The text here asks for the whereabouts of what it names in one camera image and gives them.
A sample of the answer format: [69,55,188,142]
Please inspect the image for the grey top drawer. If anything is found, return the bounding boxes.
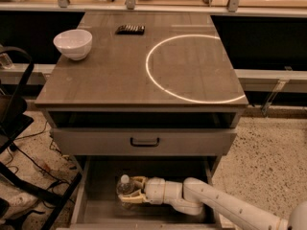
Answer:
[52,128,236,156]

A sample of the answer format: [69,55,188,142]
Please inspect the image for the open grey middle drawer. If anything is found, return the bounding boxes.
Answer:
[58,156,235,230]

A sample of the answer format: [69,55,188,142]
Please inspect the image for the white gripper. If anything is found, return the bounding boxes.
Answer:
[119,176,166,205]

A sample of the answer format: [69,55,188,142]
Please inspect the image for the black metal cart frame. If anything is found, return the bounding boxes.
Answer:
[0,45,83,230]

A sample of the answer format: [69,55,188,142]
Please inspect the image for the dark snack bar package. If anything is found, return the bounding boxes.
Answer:
[115,25,145,35]

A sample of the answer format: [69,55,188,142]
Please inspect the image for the white ceramic bowl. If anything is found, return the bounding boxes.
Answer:
[53,29,93,60]

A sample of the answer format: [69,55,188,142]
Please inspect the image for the grey wooden drawer cabinet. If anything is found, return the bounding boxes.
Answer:
[34,11,249,230]

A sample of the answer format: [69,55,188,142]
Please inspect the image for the black drawer handle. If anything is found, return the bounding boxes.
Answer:
[130,137,160,148]

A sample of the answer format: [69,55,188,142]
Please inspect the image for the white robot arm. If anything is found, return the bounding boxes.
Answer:
[116,174,307,230]

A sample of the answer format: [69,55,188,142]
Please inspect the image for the clear plastic water bottle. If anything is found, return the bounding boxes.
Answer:
[116,174,135,199]

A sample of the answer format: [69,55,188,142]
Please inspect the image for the black floor cables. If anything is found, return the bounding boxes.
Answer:
[6,120,80,209]

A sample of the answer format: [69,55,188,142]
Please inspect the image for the metal rail frame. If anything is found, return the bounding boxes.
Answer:
[0,0,307,17]

